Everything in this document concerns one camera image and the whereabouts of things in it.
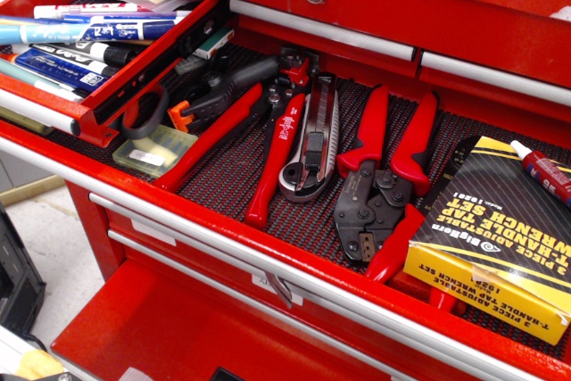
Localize red glue tube white cap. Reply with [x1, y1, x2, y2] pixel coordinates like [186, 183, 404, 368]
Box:
[510, 140, 570, 207]

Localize small red upper drawer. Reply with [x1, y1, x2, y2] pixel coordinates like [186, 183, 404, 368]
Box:
[1, 0, 229, 148]

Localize red tool chest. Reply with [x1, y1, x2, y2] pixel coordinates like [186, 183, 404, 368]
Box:
[1, 0, 570, 380]

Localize silver black utility knife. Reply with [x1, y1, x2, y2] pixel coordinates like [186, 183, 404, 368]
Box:
[279, 72, 339, 203]

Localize black orange clamp tool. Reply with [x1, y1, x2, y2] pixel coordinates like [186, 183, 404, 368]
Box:
[167, 54, 280, 132]

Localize clear plastic bit case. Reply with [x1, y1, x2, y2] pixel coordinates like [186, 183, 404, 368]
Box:
[112, 125, 198, 178]

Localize green white small box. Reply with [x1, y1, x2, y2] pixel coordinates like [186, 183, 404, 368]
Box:
[193, 27, 235, 60]

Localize black white marker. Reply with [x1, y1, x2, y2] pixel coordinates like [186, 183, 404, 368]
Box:
[31, 42, 137, 67]

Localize yellow black tap wrench box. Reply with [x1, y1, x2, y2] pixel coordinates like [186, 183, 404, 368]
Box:
[404, 137, 570, 345]

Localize blue white marker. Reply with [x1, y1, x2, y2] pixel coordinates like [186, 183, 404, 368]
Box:
[63, 11, 191, 41]

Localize dark blue marker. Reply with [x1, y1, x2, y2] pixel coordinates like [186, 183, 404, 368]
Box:
[1, 48, 119, 94]

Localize grey green marker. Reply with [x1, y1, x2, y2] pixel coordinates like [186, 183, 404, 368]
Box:
[1, 59, 83, 103]

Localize white red marker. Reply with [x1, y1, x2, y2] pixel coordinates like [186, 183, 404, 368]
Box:
[33, 3, 150, 19]

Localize black equipment case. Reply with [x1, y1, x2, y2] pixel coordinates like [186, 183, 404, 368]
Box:
[1, 206, 46, 336]

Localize light blue marker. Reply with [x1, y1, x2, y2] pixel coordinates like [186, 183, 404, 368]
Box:
[1, 23, 90, 46]

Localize red handled wire stripper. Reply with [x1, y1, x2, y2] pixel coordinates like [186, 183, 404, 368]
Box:
[153, 47, 319, 229]

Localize red handled crimping pliers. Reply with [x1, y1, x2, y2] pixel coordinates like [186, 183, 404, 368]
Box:
[334, 87, 439, 265]

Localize red handled tool under box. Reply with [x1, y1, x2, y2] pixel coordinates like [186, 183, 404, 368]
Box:
[365, 203, 467, 316]

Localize black handled scissors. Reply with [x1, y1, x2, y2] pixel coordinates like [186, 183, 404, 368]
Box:
[120, 84, 170, 140]

